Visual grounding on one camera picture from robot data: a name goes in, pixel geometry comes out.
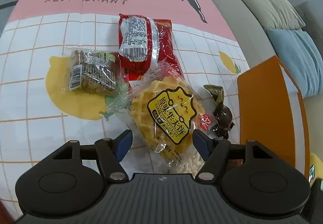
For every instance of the yellow waffle cookie pack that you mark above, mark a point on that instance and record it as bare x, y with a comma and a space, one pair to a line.
164, 110

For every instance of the dark candy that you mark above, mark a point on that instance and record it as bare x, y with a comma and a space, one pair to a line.
222, 113

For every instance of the light blue cushion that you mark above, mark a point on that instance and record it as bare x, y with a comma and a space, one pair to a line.
299, 54

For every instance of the large red snack bag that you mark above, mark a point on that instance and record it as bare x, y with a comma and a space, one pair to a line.
143, 43

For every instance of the pink white checked tablecloth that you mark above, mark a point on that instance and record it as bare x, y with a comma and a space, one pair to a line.
39, 36

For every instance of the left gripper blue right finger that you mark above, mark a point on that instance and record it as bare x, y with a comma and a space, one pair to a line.
201, 142

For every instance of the beige cushion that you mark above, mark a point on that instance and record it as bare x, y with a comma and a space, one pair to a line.
278, 14

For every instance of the grey patterned cushion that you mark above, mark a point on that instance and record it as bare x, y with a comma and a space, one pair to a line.
313, 26

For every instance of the orange paper box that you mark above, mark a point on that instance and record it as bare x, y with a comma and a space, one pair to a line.
272, 112

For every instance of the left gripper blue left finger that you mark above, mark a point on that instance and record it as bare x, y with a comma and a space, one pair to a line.
123, 144

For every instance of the brown nut bar pack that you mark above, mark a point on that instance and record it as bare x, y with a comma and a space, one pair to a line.
92, 71

